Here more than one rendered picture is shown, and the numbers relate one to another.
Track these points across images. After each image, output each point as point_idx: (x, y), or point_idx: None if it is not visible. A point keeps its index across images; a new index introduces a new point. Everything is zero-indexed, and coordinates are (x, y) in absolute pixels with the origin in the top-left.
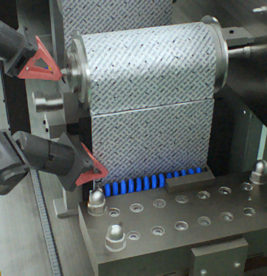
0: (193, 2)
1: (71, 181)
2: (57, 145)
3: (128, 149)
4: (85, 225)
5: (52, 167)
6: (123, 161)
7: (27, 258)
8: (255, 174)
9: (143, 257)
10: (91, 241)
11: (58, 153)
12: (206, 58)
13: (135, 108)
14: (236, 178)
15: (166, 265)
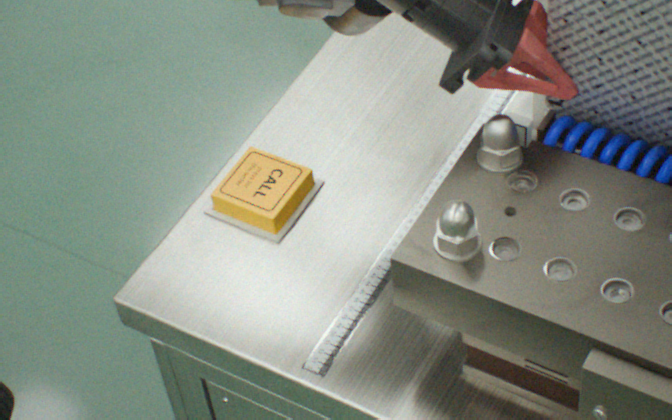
0: None
1: (452, 72)
2: None
3: (631, 65)
4: (447, 174)
5: (424, 24)
6: (615, 85)
7: (385, 179)
8: None
9: (484, 302)
10: (422, 211)
11: (447, 1)
12: None
13: None
14: None
15: (535, 347)
